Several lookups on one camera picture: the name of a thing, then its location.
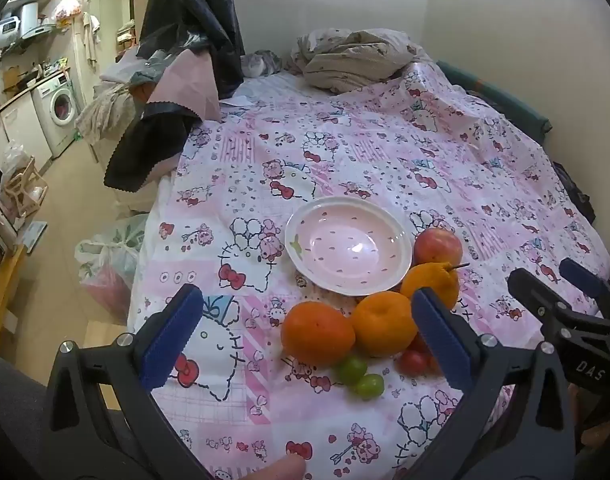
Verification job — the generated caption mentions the pink speckled plate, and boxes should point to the pink speckled plate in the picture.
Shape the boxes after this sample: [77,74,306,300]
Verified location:
[284,196,414,297]

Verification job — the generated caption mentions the crumpled beige duvet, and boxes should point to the crumpled beige duvet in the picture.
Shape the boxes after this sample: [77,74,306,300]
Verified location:
[285,27,436,93]

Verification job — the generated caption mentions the dark cloth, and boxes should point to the dark cloth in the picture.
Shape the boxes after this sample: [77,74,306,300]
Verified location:
[552,160,596,226]

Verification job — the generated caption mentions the hanging plastic bag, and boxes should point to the hanging plastic bag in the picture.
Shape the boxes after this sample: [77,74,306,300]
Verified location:
[52,0,86,31]

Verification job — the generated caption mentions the beige clothes pile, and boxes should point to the beige clothes pile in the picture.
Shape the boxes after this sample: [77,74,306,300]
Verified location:
[75,82,146,143]

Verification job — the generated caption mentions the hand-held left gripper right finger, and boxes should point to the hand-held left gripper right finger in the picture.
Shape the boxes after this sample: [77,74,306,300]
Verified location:
[400,287,578,480]

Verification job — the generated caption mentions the white wall appliance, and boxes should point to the white wall appliance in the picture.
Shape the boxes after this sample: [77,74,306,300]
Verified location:
[0,16,22,53]

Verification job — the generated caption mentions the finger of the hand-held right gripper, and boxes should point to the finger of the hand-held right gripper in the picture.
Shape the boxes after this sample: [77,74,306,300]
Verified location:
[507,267,578,346]
[559,258,610,331]

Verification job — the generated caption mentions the bumpy orange with stem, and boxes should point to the bumpy orange with stem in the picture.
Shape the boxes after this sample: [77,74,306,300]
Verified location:
[400,261,470,311]

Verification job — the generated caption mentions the person's left hand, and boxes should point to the person's left hand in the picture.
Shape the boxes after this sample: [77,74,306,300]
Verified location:
[255,455,306,480]

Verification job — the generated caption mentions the white plastic bag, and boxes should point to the white plastic bag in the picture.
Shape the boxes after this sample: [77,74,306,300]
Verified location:
[75,215,148,321]

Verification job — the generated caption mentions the light orange tangerine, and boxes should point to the light orange tangerine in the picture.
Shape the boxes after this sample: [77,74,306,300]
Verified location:
[351,291,420,358]

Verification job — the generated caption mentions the white kitchen cabinet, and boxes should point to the white kitchen cabinet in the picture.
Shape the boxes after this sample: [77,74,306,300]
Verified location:
[0,95,53,171]

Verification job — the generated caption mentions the pink cartoon printed bedsheet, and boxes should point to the pink cartoon printed bedsheet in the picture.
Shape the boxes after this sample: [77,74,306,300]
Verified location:
[127,62,610,480]

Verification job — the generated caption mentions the white washing machine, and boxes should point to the white washing machine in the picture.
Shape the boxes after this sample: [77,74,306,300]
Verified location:
[31,72,83,158]

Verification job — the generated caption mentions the black zigzag edged cloth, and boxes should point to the black zigzag edged cloth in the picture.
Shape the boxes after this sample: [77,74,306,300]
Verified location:
[103,105,203,193]

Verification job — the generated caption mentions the red cherry tomato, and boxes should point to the red cherry tomato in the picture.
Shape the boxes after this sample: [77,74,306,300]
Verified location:
[397,349,432,377]

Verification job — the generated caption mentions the white water heater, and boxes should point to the white water heater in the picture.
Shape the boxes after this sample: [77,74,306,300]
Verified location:
[17,2,40,38]

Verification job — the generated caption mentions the teal bed frame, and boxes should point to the teal bed frame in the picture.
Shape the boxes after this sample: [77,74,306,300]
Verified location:
[437,60,550,143]

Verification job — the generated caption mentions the pink cloth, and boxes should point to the pink cloth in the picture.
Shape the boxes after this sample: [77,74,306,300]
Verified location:
[147,50,220,123]

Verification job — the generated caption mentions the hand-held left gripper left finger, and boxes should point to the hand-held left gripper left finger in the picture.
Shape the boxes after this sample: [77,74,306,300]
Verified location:
[45,282,216,480]

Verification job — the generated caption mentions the wooden rack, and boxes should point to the wooden rack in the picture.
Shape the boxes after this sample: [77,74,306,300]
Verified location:
[0,157,50,218]

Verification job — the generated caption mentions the dark orange tangerine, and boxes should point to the dark orange tangerine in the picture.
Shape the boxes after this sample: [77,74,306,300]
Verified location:
[281,301,356,367]

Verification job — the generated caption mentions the red apple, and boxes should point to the red apple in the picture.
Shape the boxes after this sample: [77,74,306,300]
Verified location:
[414,227,463,268]

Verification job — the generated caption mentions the yellow wooden table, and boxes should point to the yellow wooden table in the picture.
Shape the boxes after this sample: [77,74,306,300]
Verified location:
[0,245,28,356]

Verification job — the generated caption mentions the green grape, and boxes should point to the green grape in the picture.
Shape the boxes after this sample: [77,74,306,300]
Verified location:
[352,374,386,401]
[335,355,370,386]

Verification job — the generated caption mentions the grey white cloth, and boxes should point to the grey white cloth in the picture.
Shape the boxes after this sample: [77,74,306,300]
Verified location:
[241,51,283,80]

